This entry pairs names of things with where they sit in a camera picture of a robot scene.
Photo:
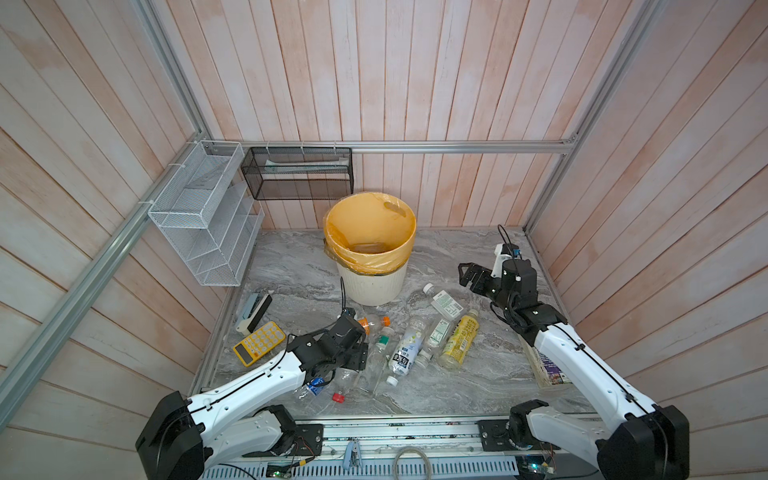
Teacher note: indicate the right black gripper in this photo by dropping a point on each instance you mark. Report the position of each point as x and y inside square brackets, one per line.
[484, 274]

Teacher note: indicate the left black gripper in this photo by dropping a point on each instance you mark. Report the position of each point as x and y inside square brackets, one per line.
[358, 354]

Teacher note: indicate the orange cap juice bottle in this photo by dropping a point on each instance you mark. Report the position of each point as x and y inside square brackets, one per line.
[373, 324]

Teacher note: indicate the green cap clear bottle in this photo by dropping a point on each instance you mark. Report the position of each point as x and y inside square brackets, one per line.
[376, 361]

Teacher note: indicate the black white label bottle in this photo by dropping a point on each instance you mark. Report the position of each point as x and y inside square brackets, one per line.
[406, 351]

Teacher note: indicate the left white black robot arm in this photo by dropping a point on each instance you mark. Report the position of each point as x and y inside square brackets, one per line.
[253, 391]

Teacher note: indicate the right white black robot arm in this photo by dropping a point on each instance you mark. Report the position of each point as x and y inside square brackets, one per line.
[637, 439]

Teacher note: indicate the cream plastic waste bin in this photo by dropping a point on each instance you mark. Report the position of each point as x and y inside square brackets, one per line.
[372, 290]

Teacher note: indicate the yellow bin liner bag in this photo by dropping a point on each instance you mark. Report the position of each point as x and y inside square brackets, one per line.
[370, 233]

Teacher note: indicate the blue label crushed bottle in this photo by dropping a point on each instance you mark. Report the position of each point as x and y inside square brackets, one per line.
[311, 390]

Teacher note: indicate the green label clear bottle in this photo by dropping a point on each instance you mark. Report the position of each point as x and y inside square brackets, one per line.
[443, 302]

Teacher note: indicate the small green label bottle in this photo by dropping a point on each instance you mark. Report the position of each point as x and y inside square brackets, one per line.
[434, 342]

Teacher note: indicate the yellow label tea bottle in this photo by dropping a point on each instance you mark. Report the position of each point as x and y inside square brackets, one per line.
[458, 345]

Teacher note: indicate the yellow calculator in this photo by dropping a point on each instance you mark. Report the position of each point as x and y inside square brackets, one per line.
[259, 343]

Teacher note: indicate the black white stapler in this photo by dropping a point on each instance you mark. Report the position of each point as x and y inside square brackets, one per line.
[253, 311]

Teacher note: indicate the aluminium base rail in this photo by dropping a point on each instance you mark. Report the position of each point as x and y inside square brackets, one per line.
[384, 438]

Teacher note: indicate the white wire mesh shelf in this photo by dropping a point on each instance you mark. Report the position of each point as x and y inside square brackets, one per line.
[207, 215]

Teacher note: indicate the black wire mesh basket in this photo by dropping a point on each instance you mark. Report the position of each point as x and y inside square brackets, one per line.
[299, 173]

